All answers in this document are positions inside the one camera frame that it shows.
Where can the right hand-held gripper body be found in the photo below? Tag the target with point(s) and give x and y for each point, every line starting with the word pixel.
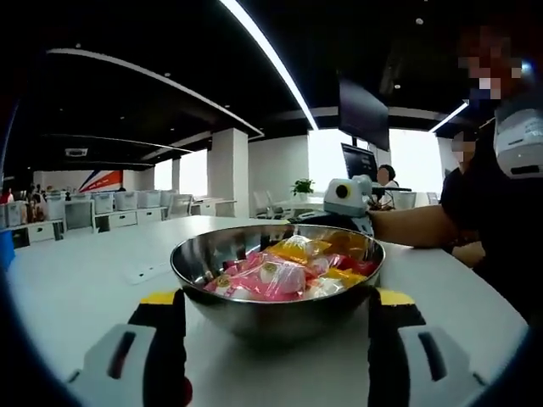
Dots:
pixel 356 201

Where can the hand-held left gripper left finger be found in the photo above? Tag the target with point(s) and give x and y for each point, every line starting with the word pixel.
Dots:
pixel 165 347

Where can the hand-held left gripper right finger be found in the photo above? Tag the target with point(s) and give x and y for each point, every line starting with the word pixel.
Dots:
pixel 384 360

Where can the group of marshmallow packets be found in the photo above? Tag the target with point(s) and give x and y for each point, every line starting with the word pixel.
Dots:
pixel 271 275

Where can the silver metal bowl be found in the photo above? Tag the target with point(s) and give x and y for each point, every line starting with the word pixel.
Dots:
pixel 275 318

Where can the person's left hand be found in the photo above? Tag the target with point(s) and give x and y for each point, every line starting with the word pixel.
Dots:
pixel 188 394

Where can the white side desk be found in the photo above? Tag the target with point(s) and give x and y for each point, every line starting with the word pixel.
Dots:
pixel 305 203

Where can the dark desk monitor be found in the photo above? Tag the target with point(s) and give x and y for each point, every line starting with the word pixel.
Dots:
pixel 358 161

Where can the green potted plant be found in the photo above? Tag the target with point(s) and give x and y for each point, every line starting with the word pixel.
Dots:
pixel 303 186

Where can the white office chair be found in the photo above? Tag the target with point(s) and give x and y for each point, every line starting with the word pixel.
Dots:
pixel 278 205
pixel 262 205

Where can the white table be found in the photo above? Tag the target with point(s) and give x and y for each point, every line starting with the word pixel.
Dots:
pixel 85 275

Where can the ceiling light strip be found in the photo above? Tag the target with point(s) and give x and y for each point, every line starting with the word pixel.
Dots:
pixel 449 117
pixel 271 51

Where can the row of white low cabinets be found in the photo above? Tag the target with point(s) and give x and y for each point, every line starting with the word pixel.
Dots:
pixel 123 219

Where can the person in black shirt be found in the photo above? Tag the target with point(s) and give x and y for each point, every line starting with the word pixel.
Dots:
pixel 509 233

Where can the row of white storage bins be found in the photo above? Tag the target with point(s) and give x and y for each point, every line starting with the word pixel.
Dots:
pixel 127 200

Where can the white chest-worn device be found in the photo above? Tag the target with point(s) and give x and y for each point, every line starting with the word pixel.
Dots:
pixel 522 144

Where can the blue plastic tray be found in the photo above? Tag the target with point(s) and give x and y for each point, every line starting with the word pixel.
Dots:
pixel 6 254

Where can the ceiling air conditioner vent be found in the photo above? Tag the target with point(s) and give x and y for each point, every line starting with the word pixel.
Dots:
pixel 76 152

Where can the large dark wall screen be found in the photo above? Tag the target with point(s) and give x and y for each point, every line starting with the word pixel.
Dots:
pixel 365 112

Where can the blue orange wall banner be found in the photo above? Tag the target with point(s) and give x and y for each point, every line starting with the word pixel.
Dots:
pixel 104 180

